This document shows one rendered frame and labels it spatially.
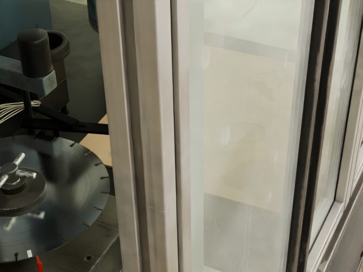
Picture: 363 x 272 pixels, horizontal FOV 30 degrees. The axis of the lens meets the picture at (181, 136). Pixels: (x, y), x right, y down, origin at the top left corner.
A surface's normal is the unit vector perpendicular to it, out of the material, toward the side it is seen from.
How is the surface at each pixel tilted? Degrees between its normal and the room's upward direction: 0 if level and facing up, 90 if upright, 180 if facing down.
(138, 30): 90
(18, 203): 5
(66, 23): 0
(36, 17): 90
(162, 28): 90
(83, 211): 0
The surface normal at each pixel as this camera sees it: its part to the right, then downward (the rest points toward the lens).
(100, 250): -0.02, -0.80
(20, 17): 0.89, 0.26
